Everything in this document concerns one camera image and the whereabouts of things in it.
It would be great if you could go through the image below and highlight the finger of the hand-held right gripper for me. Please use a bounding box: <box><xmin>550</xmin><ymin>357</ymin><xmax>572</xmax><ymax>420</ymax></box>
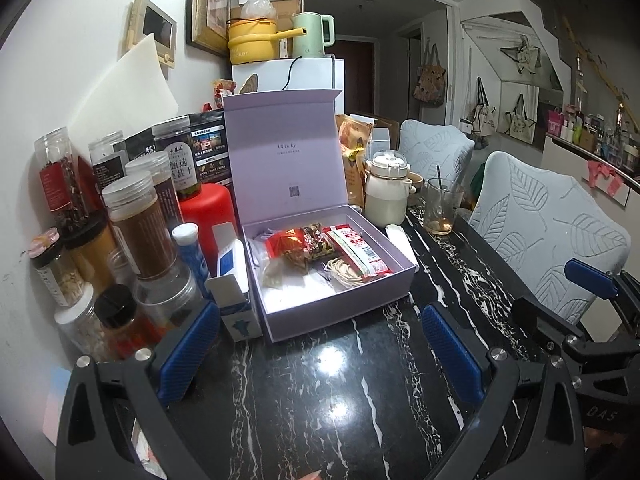
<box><xmin>564</xmin><ymin>259</ymin><xmax>640</xmax><ymax>311</ymax></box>
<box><xmin>512</xmin><ymin>297</ymin><xmax>591</xmax><ymax>356</ymax></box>

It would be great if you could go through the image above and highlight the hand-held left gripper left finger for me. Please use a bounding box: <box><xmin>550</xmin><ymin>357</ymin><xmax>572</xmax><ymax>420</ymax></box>
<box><xmin>55</xmin><ymin>301</ymin><xmax>223</xmax><ymax>480</ymax></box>

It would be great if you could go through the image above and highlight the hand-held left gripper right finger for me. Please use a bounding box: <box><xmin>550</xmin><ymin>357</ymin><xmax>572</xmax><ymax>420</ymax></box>
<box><xmin>421</xmin><ymin>302</ymin><xmax>586</xmax><ymax>480</ymax></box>

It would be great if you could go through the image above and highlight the clear zip bag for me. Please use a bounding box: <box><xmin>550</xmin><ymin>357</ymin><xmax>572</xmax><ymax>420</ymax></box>
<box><xmin>250</xmin><ymin>237</ymin><xmax>296</xmax><ymax>291</ymax></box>

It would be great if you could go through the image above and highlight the red white long packet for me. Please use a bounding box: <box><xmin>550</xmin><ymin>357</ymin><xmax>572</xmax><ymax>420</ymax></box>
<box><xmin>322</xmin><ymin>224</ymin><xmax>393</xmax><ymax>281</ymax></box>

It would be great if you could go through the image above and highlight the brown red snack packet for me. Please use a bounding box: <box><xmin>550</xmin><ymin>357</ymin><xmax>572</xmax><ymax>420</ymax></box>
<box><xmin>300</xmin><ymin>224</ymin><xmax>335</xmax><ymax>262</ymax></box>

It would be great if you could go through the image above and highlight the lavender gift box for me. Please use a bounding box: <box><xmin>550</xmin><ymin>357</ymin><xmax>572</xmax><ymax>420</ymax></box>
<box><xmin>222</xmin><ymin>89</ymin><xmax>420</xmax><ymax>343</ymax></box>

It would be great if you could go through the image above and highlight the orange contents jar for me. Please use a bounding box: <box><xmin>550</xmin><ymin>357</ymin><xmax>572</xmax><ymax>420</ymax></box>
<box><xmin>134</xmin><ymin>260</ymin><xmax>206</xmax><ymax>333</ymax></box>

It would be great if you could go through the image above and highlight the blue white carton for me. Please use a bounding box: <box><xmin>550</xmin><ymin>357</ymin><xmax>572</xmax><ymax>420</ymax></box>
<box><xmin>205</xmin><ymin>239</ymin><xmax>264</xmax><ymax>343</ymax></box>

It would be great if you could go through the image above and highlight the leaf pattern chair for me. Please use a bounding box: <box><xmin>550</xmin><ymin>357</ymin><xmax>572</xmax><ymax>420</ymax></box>
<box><xmin>398</xmin><ymin>119</ymin><xmax>476</xmax><ymax>186</ymax></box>
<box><xmin>467</xmin><ymin>151</ymin><xmax>632</xmax><ymax>326</ymax></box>

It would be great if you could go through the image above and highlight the black lid spice jar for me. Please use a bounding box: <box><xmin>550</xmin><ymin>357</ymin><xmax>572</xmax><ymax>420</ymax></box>
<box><xmin>94</xmin><ymin>284</ymin><xmax>146</xmax><ymax>361</ymax></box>

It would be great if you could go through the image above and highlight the blue tablet tube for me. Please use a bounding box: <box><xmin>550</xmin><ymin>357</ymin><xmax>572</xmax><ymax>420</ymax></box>
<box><xmin>172</xmin><ymin>223</ymin><xmax>211</xmax><ymax>286</ymax></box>

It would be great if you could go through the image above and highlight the red ribbon bow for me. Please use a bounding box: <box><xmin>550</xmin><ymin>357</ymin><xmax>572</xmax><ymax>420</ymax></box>
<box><xmin>587</xmin><ymin>160</ymin><xmax>621</xmax><ymax>196</ymax></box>

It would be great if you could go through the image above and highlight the clear oat jar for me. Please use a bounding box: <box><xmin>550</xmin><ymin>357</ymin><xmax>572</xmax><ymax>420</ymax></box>
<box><xmin>54</xmin><ymin>282</ymin><xmax>108</xmax><ymax>361</ymax></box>

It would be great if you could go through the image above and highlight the brown powder jar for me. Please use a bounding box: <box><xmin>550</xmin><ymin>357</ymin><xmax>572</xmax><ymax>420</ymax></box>
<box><xmin>101</xmin><ymin>170</ymin><xmax>176</xmax><ymax>281</ymax></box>

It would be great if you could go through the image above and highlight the red container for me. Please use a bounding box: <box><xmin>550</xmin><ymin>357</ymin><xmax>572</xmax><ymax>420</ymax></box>
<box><xmin>178</xmin><ymin>182</ymin><xmax>238</xmax><ymax>281</ymax></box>

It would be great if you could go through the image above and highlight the yellow powder jar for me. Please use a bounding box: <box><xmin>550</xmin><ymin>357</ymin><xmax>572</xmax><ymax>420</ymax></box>
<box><xmin>64</xmin><ymin>222</ymin><xmax>121</xmax><ymax>281</ymax></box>

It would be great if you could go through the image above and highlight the glass cup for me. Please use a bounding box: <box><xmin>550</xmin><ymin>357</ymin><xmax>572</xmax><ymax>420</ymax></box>
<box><xmin>424</xmin><ymin>177</ymin><xmax>465</xmax><ymax>236</ymax></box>

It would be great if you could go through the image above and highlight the row of small bottles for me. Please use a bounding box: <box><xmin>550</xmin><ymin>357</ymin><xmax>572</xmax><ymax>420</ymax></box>
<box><xmin>547</xmin><ymin>102</ymin><xmax>640</xmax><ymax>171</ymax></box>

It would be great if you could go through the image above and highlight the pink blue block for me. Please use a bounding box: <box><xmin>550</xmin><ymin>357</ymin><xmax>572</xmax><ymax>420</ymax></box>
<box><xmin>42</xmin><ymin>365</ymin><xmax>71</xmax><ymax>448</ymax></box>

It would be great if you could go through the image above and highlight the pink lid seed jar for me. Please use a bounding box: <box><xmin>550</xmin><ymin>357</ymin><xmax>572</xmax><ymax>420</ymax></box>
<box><xmin>27</xmin><ymin>227</ymin><xmax>83</xmax><ymax>308</ymax></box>

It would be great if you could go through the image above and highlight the brown label jar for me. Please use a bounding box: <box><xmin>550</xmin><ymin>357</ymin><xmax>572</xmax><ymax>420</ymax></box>
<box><xmin>125</xmin><ymin>152</ymin><xmax>183</xmax><ymax>226</ymax></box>

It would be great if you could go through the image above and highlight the cream thermos jug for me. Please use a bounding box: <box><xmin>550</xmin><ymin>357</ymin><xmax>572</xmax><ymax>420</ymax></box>
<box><xmin>364</xmin><ymin>151</ymin><xmax>413</xmax><ymax>228</ymax></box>

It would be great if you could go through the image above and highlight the white tote bag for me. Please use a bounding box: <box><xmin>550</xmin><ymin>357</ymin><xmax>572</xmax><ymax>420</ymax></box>
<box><xmin>470</xmin><ymin>77</ymin><xmax>501</xmax><ymax>137</ymax></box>
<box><xmin>502</xmin><ymin>92</ymin><xmax>540</xmax><ymax>141</ymax></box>

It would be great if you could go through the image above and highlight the dark label tea jar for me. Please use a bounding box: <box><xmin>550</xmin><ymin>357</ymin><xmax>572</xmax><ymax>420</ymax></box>
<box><xmin>151</xmin><ymin>116</ymin><xmax>202</xmax><ymax>201</ymax></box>

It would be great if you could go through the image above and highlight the black coffee bag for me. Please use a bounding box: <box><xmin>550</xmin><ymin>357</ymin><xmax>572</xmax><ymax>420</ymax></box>
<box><xmin>190</xmin><ymin>112</ymin><xmax>233</xmax><ymax>186</ymax></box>

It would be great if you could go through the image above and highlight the black label jar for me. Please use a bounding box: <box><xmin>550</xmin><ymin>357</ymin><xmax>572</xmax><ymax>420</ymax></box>
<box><xmin>89</xmin><ymin>131</ymin><xmax>130</xmax><ymax>181</ymax></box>

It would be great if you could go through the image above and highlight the orange snack bag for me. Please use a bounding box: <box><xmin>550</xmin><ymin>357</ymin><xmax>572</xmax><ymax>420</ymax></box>
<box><xmin>336</xmin><ymin>114</ymin><xmax>376</xmax><ymax>208</ymax></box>

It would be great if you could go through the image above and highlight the red label flower jar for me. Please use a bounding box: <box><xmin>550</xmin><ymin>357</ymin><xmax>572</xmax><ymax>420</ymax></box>
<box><xmin>34</xmin><ymin>127</ymin><xmax>88</xmax><ymax>226</ymax></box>

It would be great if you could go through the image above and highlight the brown patterned tote bag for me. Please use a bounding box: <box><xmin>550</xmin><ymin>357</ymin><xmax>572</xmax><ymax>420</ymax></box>
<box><xmin>412</xmin><ymin>44</ymin><xmax>446</xmax><ymax>108</ymax></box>

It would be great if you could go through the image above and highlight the white sheet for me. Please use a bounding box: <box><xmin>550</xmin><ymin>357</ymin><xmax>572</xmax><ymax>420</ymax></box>
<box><xmin>65</xmin><ymin>32</ymin><xmax>179</xmax><ymax>146</ymax></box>

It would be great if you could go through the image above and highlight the white fridge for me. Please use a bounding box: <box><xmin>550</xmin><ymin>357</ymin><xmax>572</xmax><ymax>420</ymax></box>
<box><xmin>231</xmin><ymin>56</ymin><xmax>346</xmax><ymax>116</ymax></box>

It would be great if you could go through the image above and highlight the yellow pot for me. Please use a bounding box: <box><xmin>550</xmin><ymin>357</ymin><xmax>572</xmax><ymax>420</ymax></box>
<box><xmin>227</xmin><ymin>17</ymin><xmax>293</xmax><ymax>66</ymax></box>

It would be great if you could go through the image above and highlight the green kettle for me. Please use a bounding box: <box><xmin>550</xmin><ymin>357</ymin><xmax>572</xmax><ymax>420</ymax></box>
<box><xmin>291</xmin><ymin>12</ymin><xmax>336</xmax><ymax>58</ymax></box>

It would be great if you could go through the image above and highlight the star shaped wall bag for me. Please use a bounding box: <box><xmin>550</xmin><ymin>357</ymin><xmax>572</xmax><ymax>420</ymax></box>
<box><xmin>500</xmin><ymin>35</ymin><xmax>542</xmax><ymax>76</ymax></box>

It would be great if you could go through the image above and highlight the black kettle cable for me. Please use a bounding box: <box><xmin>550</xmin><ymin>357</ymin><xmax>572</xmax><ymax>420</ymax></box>
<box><xmin>280</xmin><ymin>57</ymin><xmax>306</xmax><ymax>92</ymax></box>

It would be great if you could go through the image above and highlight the large picture frame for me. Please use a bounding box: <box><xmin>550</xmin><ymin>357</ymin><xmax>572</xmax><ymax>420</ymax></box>
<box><xmin>186</xmin><ymin>0</ymin><xmax>233</xmax><ymax>58</ymax></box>

